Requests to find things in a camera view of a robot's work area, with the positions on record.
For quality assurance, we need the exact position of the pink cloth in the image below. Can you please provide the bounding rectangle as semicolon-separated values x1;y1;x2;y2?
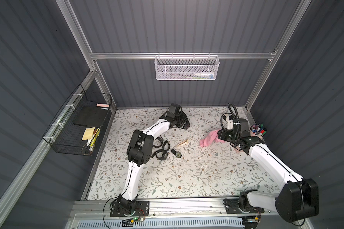
199;130;224;148

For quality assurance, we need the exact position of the black strap wristwatch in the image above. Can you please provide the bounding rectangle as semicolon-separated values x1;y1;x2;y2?
176;116;190;130

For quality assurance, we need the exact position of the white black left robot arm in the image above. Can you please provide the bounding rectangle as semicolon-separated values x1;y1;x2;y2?
117;104;190;215

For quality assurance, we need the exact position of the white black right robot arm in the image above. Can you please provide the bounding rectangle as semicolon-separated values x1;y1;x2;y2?
218;113;319;223

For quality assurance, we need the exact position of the green dial watch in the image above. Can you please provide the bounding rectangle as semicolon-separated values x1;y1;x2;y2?
171;149;182;158

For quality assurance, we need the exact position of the black watch lower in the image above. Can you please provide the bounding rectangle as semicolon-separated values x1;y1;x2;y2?
152;140;171;161

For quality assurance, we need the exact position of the pink pen cup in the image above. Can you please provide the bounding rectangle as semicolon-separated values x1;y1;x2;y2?
250;128;256;136

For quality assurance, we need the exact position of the coloured markers bunch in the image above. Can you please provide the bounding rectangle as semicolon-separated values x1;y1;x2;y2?
250;124;267;136

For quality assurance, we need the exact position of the black notebook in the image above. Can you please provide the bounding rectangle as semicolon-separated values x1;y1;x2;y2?
73;106;109;127

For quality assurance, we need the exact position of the yellow sticky note pad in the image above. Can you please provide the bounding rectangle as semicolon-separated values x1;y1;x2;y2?
82;127;96;141

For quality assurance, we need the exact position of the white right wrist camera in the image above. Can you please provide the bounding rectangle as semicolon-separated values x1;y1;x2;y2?
222;113;234;130

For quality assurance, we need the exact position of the beige strap watch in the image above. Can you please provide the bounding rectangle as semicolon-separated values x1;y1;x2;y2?
178;139;190;147

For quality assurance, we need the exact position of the white wire basket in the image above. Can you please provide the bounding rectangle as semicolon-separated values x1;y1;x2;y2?
154;55;220;81

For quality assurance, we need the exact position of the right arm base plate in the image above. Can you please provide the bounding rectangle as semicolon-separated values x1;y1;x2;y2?
222;198;265;214

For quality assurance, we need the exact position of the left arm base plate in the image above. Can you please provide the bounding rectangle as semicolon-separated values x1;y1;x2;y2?
110;201;150;217

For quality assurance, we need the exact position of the black wire basket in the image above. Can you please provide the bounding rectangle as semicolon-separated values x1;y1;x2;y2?
43;86;112;156

